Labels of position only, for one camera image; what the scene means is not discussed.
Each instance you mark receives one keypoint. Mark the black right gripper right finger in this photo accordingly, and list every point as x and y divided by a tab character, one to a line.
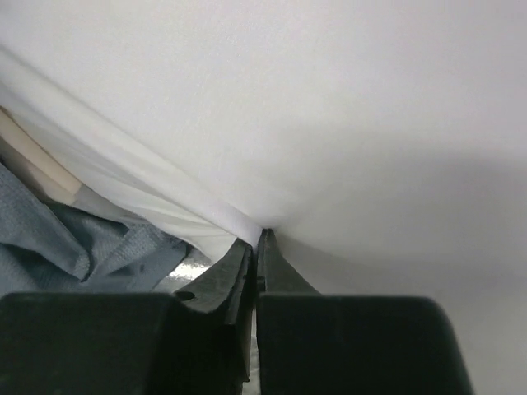
310	343

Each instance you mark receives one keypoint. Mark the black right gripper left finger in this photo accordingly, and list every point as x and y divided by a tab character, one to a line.
195	340

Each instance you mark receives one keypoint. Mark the blue-grey pillowcase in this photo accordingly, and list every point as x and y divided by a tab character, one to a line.
52	247

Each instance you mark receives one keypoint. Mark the white pillow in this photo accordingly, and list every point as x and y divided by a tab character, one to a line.
383	141

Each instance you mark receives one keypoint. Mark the tan inner pillow core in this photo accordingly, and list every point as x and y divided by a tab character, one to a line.
35	168

